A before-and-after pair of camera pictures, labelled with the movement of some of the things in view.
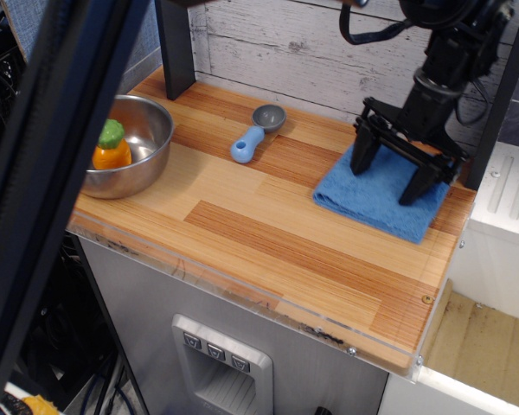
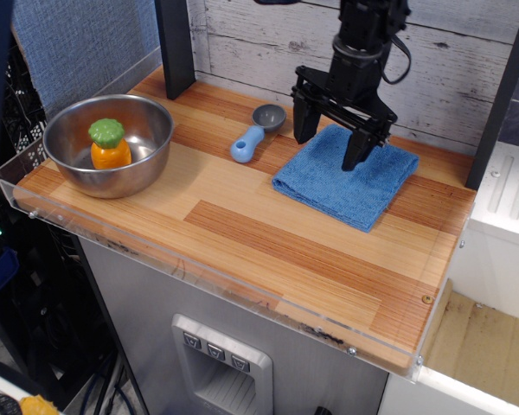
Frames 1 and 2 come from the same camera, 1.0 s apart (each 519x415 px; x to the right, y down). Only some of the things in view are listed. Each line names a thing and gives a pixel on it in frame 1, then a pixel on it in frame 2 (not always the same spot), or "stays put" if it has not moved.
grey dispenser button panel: (217, 374) stays put
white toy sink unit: (480, 356) stays put
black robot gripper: (422, 130) to (349, 93)
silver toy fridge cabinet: (195, 351) stays put
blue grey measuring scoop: (265, 118) stays put
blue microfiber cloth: (375, 195) to (311, 178)
